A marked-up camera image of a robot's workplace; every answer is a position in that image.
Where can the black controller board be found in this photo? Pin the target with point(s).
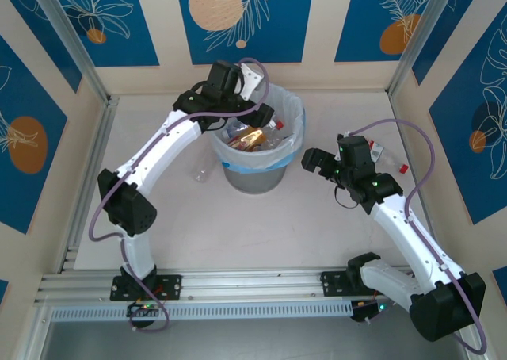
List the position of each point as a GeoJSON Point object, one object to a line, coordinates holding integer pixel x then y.
{"type": "Point", "coordinates": [142, 308]}
{"type": "Point", "coordinates": [364, 312]}

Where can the orange snack wrapper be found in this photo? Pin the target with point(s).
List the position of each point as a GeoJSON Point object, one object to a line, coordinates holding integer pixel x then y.
{"type": "Point", "coordinates": [249, 138]}

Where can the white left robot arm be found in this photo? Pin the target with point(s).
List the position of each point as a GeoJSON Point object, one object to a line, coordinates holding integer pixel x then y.
{"type": "Point", "coordinates": [158, 146]}

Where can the grey round bin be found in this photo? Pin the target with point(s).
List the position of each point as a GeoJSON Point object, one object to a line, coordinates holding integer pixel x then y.
{"type": "Point", "coordinates": [257, 181]}

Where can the crushed clear capless bottle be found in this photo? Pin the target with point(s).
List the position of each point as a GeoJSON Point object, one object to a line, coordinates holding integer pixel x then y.
{"type": "Point", "coordinates": [203, 170]}

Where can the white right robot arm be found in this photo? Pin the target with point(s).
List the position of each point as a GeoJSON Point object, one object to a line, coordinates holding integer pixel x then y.
{"type": "Point", "coordinates": [412, 237]}

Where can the aluminium front rail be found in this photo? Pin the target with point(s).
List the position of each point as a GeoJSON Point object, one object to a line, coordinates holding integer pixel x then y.
{"type": "Point", "coordinates": [253, 282]}

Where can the red cap bottle barcode label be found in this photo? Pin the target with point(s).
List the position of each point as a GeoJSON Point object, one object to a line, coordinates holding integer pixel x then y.
{"type": "Point", "coordinates": [390, 162]}

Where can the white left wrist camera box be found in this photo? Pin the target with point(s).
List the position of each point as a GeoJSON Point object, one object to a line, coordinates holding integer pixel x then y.
{"type": "Point", "coordinates": [250, 80]}

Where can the white plastic bin liner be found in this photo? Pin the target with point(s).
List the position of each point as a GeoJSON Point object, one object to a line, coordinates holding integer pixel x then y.
{"type": "Point", "coordinates": [295, 110]}

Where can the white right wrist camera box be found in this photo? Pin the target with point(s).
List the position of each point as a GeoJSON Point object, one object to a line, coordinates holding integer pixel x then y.
{"type": "Point", "coordinates": [347, 134]}

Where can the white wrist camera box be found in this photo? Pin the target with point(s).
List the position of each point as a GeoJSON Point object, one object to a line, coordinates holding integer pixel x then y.
{"type": "Point", "coordinates": [250, 80]}
{"type": "Point", "coordinates": [347, 134]}

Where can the aluminium side rail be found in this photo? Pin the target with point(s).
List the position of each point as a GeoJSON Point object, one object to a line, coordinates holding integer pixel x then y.
{"type": "Point", "coordinates": [101, 138]}
{"type": "Point", "coordinates": [399, 116]}

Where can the aluminium frame post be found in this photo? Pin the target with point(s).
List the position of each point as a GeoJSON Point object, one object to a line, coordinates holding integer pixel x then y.
{"type": "Point", "coordinates": [419, 39]}
{"type": "Point", "coordinates": [74, 47]}

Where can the clear bottle red white label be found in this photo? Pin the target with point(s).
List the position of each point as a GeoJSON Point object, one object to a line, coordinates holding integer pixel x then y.
{"type": "Point", "coordinates": [278, 126]}

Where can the blue floral wall panel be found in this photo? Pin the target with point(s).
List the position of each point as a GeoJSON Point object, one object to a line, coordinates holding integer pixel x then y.
{"type": "Point", "coordinates": [24, 98]}
{"type": "Point", "coordinates": [467, 185]}
{"type": "Point", "coordinates": [364, 19]}
{"type": "Point", "coordinates": [277, 19]}
{"type": "Point", "coordinates": [119, 19]}
{"type": "Point", "coordinates": [455, 19]}
{"type": "Point", "coordinates": [43, 27]}

